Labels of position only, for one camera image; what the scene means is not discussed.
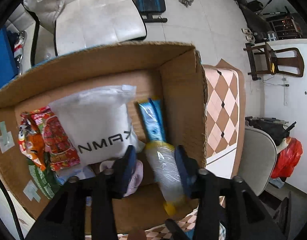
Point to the dark wooden chair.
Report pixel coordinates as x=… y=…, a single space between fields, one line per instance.
x=266 y=60

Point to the small red snack packet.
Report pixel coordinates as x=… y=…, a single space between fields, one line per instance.
x=28 y=140

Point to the white zip pouch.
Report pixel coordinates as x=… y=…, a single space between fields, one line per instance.
x=93 y=120

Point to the white padded chair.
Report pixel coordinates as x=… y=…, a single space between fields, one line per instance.
x=98 y=22

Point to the checkered table cover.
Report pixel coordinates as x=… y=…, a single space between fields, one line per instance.
x=223 y=100

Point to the white shoe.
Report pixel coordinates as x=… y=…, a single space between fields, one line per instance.
x=246 y=31
x=250 y=38

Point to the chrome dumbbell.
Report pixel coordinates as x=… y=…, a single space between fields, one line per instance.
x=188 y=0

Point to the printed cardboard box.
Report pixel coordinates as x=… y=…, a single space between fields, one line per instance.
x=178 y=100

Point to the red plastic bag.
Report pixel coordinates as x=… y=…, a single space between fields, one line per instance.
x=288 y=157

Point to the small black box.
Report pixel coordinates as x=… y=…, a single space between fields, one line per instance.
x=254 y=5

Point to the grey office chair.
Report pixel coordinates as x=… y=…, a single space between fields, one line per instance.
x=258 y=155

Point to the long blue packet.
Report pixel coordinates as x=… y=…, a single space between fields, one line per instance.
x=152 y=120

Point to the large red snack packet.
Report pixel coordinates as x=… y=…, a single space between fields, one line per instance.
x=58 y=145

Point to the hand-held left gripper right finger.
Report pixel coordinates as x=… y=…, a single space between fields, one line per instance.
x=184 y=170

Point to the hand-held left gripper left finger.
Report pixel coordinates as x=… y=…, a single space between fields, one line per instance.
x=127 y=170

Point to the blue folded mat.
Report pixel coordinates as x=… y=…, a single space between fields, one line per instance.
x=2 y=60

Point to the black padded bench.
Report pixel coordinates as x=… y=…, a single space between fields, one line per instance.
x=253 y=21

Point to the red white striped object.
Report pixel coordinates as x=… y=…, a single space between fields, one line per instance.
x=18 y=42

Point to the white down jacket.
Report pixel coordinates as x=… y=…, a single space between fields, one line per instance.
x=46 y=5

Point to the yellow clear plastic packet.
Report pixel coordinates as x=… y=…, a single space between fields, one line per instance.
x=166 y=170

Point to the dark drawer cabinet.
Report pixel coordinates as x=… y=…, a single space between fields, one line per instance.
x=284 y=26

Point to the person's left hand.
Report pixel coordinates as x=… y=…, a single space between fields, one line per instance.
x=137 y=234

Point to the blue tissue pack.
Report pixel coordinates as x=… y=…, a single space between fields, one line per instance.
x=73 y=175

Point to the green snack packet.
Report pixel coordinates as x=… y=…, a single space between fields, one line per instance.
x=42 y=180

